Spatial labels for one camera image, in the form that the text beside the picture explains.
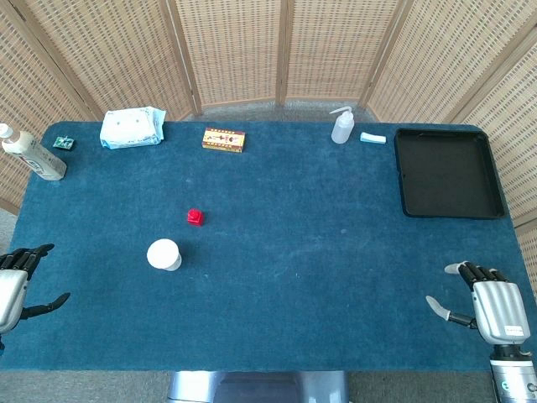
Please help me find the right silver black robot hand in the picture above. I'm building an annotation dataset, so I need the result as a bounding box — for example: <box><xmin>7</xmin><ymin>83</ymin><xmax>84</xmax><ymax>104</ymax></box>
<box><xmin>425</xmin><ymin>260</ymin><xmax>531</xmax><ymax>348</ymax></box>

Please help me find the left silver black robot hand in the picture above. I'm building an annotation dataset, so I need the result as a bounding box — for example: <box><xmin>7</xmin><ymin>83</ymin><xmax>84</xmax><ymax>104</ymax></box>
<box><xmin>0</xmin><ymin>243</ymin><xmax>71</xmax><ymax>336</ymax></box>

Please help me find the beige bottle with white cap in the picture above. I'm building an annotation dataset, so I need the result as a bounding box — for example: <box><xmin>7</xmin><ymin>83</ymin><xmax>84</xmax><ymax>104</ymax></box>
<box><xmin>0</xmin><ymin>123</ymin><xmax>68</xmax><ymax>182</ymax></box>

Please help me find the clear plastic wash bottle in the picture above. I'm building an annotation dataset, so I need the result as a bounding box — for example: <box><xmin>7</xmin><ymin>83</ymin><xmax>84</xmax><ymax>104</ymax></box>
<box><xmin>329</xmin><ymin>106</ymin><xmax>357</xmax><ymax>145</ymax></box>

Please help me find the yellow red patterned box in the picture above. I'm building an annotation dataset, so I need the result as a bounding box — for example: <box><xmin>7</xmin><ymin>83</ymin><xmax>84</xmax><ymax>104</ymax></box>
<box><xmin>201</xmin><ymin>127</ymin><xmax>247</xmax><ymax>154</ymax></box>

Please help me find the woven wooden folding screen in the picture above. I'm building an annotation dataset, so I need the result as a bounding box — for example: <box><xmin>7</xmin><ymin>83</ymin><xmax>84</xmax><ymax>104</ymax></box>
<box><xmin>0</xmin><ymin>0</ymin><xmax>537</xmax><ymax>270</ymax></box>

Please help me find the white paper cup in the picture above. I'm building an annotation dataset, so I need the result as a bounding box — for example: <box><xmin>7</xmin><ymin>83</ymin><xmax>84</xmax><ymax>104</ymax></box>
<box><xmin>146</xmin><ymin>238</ymin><xmax>183</xmax><ymax>272</ymax></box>

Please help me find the white wet wipes pack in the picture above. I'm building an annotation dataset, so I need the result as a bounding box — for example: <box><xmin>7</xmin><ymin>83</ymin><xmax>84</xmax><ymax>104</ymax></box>
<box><xmin>99</xmin><ymin>107</ymin><xmax>167</xmax><ymax>150</ymax></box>

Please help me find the blue table cover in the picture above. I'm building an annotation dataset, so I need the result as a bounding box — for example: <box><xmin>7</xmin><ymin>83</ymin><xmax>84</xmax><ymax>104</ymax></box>
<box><xmin>0</xmin><ymin>121</ymin><xmax>537</xmax><ymax>373</ymax></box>

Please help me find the grey robot torso base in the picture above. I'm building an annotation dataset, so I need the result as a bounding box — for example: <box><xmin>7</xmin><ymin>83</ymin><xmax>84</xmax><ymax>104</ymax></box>
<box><xmin>167</xmin><ymin>370</ymin><xmax>349</xmax><ymax>403</ymax></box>

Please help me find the black plastic tray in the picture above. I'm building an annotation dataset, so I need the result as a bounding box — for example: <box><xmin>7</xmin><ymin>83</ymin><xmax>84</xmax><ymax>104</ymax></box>
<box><xmin>394</xmin><ymin>128</ymin><xmax>507</xmax><ymax>221</ymax></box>

